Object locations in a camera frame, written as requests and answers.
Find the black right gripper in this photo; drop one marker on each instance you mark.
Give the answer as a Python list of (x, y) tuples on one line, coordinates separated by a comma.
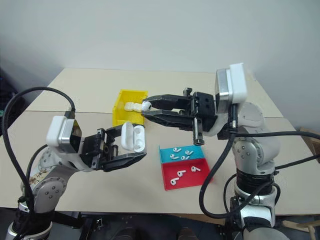
[(203, 110)]

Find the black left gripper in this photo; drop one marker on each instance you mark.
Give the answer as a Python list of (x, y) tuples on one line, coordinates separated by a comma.
[(93, 150)]

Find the white earbud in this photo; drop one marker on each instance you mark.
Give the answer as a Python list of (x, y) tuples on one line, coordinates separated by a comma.
[(180, 173), (173, 157), (185, 157), (195, 169), (146, 105), (174, 181), (176, 150), (189, 152)]

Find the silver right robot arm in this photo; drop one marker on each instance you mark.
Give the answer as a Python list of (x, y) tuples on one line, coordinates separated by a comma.
[(252, 150)]

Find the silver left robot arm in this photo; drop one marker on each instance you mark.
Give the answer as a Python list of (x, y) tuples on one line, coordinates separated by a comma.
[(52, 185)]

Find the yellow plastic bin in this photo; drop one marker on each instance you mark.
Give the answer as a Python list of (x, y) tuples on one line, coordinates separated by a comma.
[(117, 112)]

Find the blue plastic tray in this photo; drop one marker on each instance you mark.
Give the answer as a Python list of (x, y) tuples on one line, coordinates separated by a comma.
[(197, 152)]

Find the red plastic tray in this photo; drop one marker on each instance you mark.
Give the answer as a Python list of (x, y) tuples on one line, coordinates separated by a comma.
[(192, 178)]

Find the wooden furniture piece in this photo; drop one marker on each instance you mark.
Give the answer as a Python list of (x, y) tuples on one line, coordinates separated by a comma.
[(312, 142)]

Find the light wooden stick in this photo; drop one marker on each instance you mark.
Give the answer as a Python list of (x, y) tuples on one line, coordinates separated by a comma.
[(300, 224)]

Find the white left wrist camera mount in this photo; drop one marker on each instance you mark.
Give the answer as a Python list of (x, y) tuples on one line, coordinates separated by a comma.
[(56, 131)]

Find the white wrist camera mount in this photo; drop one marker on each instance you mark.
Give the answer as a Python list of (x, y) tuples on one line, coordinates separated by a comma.
[(56, 131), (237, 80)]

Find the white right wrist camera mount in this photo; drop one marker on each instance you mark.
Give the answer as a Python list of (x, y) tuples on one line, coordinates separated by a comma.
[(237, 80)]

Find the black frame under table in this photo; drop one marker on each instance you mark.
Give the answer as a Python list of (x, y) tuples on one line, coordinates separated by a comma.
[(85, 222)]

